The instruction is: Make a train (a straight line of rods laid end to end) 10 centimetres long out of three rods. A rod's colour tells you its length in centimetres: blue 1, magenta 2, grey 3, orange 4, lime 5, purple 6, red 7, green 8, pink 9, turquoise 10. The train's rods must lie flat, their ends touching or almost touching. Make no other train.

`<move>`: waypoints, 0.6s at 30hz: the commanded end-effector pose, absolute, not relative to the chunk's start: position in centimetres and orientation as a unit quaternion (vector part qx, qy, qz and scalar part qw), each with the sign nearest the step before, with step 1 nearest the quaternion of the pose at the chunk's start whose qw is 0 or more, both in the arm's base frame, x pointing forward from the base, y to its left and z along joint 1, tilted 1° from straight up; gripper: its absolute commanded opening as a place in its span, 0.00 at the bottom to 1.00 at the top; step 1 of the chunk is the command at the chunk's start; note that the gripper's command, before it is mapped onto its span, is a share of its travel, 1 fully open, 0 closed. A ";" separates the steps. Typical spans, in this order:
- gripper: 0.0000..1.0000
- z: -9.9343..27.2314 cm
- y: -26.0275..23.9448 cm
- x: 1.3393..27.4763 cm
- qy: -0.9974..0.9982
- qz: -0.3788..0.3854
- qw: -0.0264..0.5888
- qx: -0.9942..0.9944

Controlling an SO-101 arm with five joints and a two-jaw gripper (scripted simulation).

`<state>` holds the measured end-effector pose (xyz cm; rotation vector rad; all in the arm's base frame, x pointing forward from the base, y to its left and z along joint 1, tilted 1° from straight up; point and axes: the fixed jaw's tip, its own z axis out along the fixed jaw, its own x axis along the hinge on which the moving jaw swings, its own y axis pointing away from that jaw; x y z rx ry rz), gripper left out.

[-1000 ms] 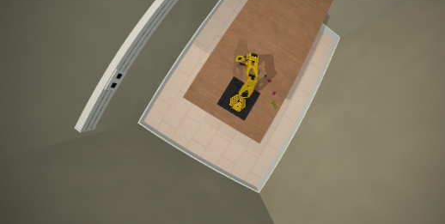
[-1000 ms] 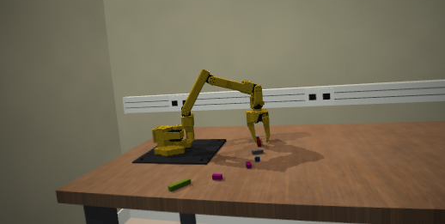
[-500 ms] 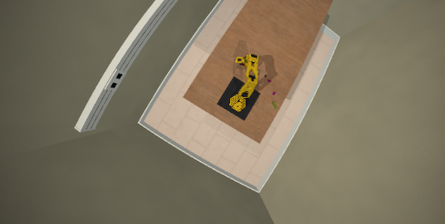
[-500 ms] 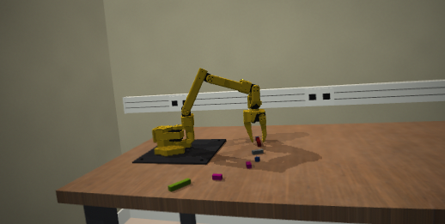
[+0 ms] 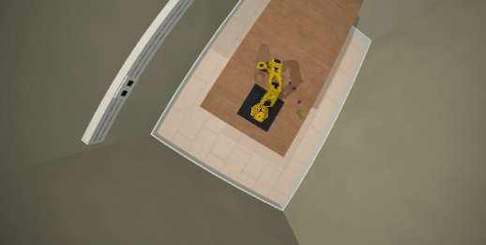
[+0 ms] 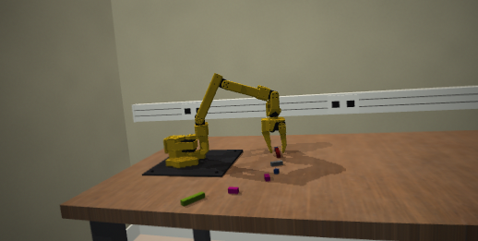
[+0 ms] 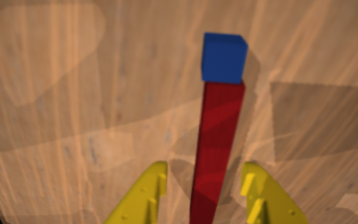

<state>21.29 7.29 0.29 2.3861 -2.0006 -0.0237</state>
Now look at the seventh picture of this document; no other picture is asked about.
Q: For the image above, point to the red rod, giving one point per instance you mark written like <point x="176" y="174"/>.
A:
<point x="221" y="106"/>

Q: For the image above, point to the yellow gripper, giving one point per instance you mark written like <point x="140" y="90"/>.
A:
<point x="267" y="202"/>

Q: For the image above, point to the blue cube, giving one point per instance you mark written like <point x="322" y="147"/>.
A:
<point x="223" y="57"/>

